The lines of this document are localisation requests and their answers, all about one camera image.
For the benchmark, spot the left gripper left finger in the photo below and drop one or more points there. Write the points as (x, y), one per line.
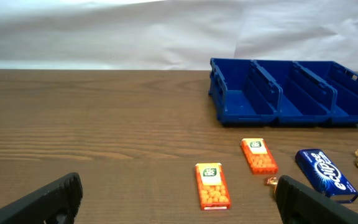
(48, 202)

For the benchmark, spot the blue candy pack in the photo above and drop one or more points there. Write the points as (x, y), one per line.
(325, 174)

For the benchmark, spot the blue tray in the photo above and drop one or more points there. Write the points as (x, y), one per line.
(241, 105)

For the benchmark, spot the orange candy box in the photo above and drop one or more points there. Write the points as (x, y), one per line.
(213, 189)
(259, 158)

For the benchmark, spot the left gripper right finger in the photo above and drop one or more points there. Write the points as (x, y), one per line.
(306, 207)

